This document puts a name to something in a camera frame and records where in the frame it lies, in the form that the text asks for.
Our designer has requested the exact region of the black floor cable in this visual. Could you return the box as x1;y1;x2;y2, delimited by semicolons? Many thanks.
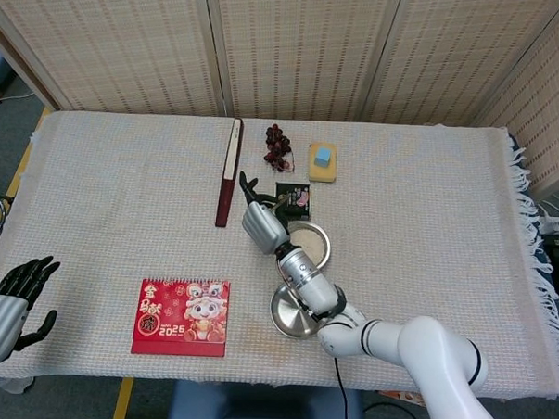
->
362;398;433;419

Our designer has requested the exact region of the bamboo folding screen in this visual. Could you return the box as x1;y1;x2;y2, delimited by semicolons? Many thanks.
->
0;0;559;199

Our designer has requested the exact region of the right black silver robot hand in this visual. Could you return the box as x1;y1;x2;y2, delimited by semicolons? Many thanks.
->
235;170;295;258

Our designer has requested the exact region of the orange printed package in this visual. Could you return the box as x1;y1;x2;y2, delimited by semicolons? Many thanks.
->
376;389;428;409

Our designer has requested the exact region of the empty metal plate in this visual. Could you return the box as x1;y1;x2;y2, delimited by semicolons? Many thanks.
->
267;283;332;341

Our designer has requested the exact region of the white woven tablecloth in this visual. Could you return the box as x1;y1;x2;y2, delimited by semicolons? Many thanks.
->
0;106;559;403

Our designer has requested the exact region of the black snack packet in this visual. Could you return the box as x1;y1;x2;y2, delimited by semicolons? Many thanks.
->
273;182;313;221

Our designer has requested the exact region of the light blue cube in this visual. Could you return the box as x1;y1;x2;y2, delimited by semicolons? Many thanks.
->
312;146;334;168

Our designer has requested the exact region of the dark red grape bunch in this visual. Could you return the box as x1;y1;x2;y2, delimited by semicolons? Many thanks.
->
261;121;299;175

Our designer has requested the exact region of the yellow sponge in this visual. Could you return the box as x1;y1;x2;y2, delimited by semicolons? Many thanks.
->
306;142;342;184

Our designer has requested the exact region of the metal bowl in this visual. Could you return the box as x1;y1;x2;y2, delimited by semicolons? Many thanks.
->
284;220;333;270

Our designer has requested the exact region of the blue padded seat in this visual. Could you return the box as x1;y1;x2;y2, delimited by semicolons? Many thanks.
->
167;379;366;419

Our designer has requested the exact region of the red desk calendar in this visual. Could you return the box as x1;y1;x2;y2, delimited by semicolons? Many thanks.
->
130;274;232;360

